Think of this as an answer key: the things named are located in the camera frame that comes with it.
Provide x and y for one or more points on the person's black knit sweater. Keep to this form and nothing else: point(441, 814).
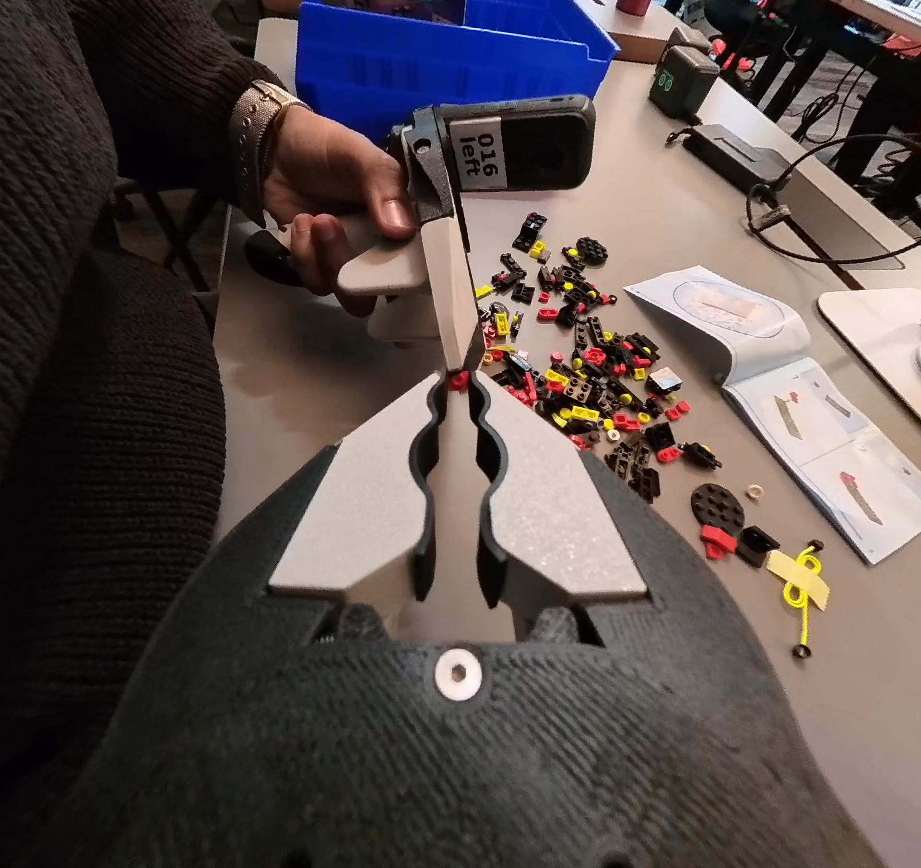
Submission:
point(86, 487)

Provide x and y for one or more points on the small red lego clip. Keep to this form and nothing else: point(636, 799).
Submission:
point(457, 381)

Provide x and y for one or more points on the blue plastic bin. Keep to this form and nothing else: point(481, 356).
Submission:
point(446, 69)

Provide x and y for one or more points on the wristwatch with woven band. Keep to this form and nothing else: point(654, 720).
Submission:
point(248, 148)

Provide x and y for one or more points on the black lego brick with plate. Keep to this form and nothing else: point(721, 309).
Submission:
point(531, 231)

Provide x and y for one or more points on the light blue instruction booklet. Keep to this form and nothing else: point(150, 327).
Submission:
point(763, 336)

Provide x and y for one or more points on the small white round lego stud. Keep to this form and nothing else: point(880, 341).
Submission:
point(754, 492)

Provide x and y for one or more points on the white rounded stand base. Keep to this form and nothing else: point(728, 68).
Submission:
point(870, 328)

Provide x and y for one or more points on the person's left forearm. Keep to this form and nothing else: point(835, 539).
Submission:
point(144, 55)

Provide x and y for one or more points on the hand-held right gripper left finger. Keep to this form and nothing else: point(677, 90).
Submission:
point(352, 515)

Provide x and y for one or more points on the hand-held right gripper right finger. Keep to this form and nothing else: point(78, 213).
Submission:
point(561, 523)

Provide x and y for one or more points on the grey adapter block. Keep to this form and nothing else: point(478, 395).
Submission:
point(687, 37)

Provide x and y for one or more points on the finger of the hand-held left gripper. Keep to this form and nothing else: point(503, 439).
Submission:
point(450, 292)

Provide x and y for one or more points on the black sloped lego brick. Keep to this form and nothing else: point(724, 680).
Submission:
point(757, 544)

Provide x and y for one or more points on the person's left hand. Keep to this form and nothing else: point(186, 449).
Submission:
point(324, 170)

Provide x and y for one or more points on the black round lego plate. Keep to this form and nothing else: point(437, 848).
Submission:
point(717, 512)
point(591, 251)

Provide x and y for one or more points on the flat black power brick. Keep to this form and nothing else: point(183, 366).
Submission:
point(734, 156)

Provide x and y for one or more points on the black charger block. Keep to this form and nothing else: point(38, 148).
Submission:
point(683, 80)

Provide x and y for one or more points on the pile of lego pieces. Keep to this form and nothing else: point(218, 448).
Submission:
point(583, 392)

